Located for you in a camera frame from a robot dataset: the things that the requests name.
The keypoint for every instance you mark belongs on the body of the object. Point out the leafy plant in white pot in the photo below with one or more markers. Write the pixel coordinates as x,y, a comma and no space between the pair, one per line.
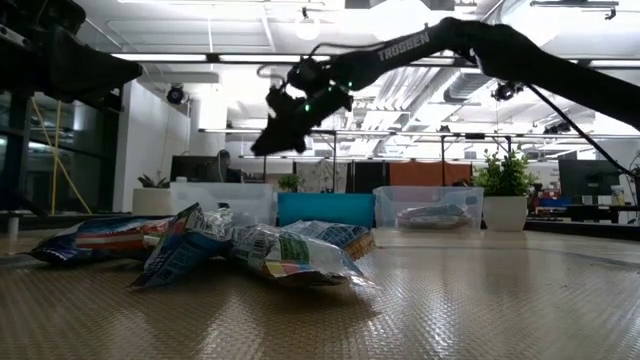
505,200

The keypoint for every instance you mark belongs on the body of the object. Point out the black computer monitor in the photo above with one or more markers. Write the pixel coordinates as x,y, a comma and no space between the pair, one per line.
587,177

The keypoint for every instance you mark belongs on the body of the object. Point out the white LED light strip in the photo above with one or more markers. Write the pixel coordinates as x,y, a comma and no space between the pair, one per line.
440,63
160,57
620,64
260,58

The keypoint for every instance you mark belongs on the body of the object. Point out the clear plastic bin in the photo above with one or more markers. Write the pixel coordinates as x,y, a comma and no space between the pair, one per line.
430,195
235,197

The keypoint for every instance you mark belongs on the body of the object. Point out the patterned grey curtain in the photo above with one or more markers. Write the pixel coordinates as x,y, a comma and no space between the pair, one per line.
322,175

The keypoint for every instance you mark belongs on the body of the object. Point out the black ceiling spotlight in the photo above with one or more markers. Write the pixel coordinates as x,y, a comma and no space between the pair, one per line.
557,128
507,92
175,94

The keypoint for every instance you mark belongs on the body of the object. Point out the small succulent in white pot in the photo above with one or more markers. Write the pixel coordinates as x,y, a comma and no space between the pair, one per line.
150,202

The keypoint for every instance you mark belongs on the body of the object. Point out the orange partition panel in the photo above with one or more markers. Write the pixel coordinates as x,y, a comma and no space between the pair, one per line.
430,173

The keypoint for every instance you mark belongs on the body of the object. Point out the person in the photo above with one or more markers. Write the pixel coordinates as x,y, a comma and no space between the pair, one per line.
227,167

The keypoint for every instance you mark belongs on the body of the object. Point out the teal plastic bin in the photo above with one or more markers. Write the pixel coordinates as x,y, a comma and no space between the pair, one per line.
325,210

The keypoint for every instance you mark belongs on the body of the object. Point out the black desk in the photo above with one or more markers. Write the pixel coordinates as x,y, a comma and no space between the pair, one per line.
595,210

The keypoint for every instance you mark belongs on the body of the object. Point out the black metal table frame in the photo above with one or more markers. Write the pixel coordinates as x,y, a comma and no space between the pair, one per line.
320,132
475,136

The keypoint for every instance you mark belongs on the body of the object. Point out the clear jar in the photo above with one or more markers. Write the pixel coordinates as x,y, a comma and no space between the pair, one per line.
618,195

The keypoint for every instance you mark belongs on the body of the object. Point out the black partition panel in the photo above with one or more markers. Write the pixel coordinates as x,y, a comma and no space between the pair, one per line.
367,175

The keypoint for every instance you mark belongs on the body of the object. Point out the grey-bordered silicone mat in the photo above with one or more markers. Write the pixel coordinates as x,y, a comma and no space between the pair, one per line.
450,320

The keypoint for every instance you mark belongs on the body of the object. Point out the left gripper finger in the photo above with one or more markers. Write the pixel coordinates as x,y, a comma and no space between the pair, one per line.
85,70

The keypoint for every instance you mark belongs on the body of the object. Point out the small green plant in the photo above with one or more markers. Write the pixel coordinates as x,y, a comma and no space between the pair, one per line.
290,182

